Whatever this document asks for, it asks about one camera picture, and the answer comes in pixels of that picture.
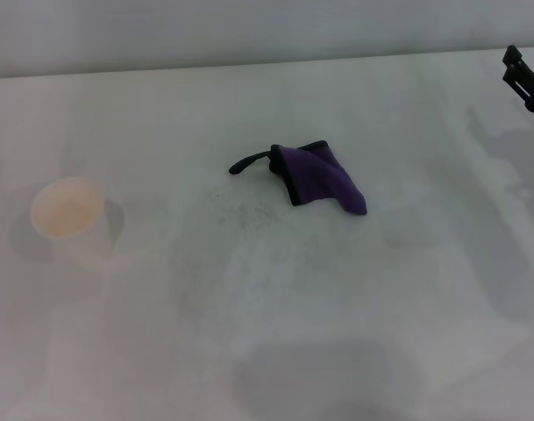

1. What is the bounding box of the purple rag with black trim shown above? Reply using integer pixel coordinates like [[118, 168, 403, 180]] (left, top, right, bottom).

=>
[[228, 139, 368, 217]]

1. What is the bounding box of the white paper cup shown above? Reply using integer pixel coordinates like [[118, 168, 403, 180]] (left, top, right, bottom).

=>
[[29, 175, 125, 269]]

